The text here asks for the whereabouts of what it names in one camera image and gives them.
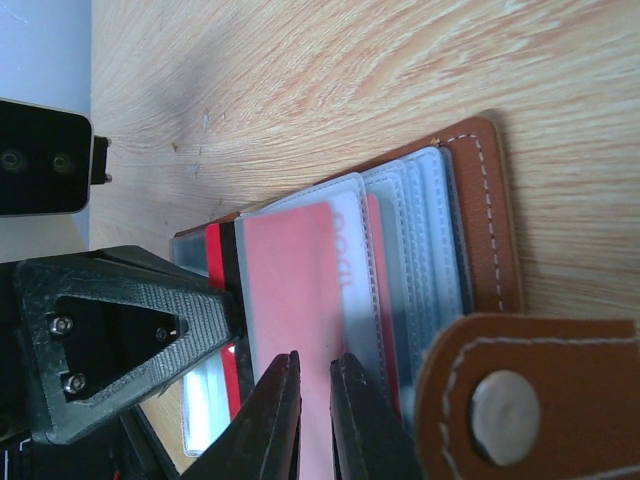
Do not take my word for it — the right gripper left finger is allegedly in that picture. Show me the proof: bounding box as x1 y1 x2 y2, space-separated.
181 351 302 480

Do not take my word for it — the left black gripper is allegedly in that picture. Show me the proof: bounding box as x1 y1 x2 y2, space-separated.
1 245 243 479

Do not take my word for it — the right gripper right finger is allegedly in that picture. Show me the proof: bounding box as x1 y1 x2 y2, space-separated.
330 353 423 480

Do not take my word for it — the red credit card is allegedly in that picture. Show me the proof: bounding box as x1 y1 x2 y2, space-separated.
204 201 351 480

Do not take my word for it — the brown leather card holder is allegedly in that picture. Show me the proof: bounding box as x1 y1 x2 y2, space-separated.
172 117 639 479

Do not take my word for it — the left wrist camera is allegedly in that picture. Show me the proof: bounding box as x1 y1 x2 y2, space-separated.
0 99 112 217

